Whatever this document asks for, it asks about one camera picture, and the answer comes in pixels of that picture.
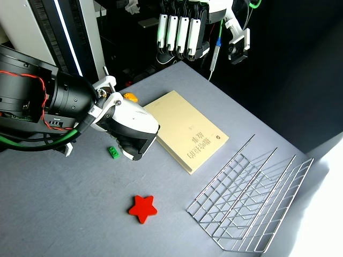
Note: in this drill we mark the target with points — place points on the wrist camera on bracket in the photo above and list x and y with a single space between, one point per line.
237 52

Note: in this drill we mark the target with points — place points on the red star block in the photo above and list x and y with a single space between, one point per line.
142 208

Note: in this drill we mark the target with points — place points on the orange toy brick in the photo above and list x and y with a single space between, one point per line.
131 97

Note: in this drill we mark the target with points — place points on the white cabinet with black strip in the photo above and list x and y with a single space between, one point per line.
34 32

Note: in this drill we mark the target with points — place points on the beige book with black characters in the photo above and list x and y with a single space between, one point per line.
185 128

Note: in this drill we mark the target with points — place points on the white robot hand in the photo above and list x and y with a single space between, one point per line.
193 34
134 117

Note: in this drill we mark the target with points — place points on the grey table cloth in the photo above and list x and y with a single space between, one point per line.
80 200

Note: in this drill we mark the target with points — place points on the green toy brick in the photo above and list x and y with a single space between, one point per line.
113 152

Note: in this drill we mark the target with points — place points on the crumpled white paper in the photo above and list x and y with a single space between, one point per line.
132 8

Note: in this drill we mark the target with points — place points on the grey phone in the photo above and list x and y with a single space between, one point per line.
147 23

